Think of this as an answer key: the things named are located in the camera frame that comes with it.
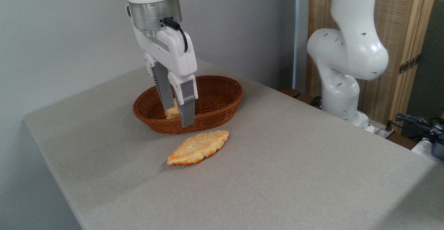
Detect dark tangled cables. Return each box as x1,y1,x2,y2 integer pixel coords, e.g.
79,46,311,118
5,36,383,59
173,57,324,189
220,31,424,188
389,112,444,144

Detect brown wooden foot block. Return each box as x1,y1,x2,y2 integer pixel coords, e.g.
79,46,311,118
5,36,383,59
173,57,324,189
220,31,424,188
278,87,301,99
295,94,315,105

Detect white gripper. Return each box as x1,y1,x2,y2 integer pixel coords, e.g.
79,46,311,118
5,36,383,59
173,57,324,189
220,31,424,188
133,28,199,129

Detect small golden bread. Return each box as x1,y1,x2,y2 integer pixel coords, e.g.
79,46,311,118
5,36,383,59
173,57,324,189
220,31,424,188
164,98,181,120

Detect white power strip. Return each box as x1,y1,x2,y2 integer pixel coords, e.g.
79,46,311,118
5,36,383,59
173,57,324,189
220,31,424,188
367,125,396,139

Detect large golden bread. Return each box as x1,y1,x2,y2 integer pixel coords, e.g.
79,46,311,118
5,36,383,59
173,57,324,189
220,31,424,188
166,130,230,166

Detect white vertical pole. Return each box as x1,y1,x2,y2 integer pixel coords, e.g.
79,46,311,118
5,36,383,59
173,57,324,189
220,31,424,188
292,0,310,94

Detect brown wicker basket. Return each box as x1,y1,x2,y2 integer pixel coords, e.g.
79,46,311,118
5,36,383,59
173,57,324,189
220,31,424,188
133,75,243,135

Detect rattan wooden folding screen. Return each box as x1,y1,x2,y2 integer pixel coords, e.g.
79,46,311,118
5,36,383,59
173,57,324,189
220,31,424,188
307,0,439,133

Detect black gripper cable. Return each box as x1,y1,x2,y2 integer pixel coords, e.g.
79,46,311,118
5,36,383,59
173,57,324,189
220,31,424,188
163,17,189,53

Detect metal screen hinge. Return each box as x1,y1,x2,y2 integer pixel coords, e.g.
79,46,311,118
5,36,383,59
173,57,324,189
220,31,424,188
398,54,421,75

